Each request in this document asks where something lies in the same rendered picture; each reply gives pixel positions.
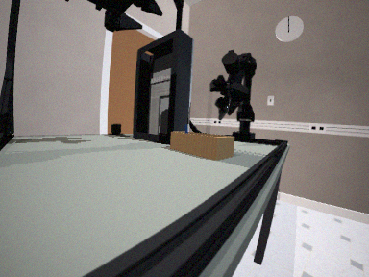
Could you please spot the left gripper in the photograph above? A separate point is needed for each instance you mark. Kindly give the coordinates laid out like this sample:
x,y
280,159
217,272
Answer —
x,y
234,98

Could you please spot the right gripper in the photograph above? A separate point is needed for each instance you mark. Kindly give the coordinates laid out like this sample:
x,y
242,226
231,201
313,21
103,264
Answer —
x,y
120,21

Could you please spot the black metal rack frame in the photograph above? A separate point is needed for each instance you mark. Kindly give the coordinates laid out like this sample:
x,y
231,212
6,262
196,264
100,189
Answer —
x,y
180,45

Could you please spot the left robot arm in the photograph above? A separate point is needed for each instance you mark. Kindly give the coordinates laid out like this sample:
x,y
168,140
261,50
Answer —
x,y
231,63

